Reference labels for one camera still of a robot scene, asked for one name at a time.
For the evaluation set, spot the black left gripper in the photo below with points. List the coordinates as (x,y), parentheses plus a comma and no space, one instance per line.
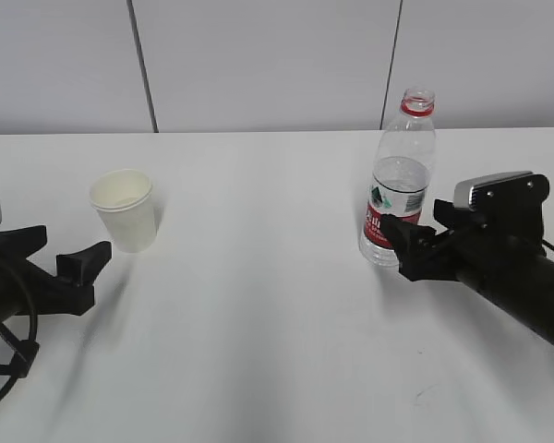
(25,287)

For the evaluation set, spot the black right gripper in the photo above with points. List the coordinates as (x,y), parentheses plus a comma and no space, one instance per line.
(468,251)

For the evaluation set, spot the clear water bottle red label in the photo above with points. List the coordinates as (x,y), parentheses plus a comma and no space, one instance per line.
(401,173)

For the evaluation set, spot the white paper cup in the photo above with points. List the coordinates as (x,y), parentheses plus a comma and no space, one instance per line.
(123,201)

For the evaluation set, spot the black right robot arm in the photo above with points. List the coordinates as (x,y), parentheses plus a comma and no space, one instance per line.
(529,302)

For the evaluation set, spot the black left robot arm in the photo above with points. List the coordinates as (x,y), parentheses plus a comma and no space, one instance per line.
(24,285)

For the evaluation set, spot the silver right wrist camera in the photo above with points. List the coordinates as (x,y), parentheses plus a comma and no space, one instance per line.
(510,203)

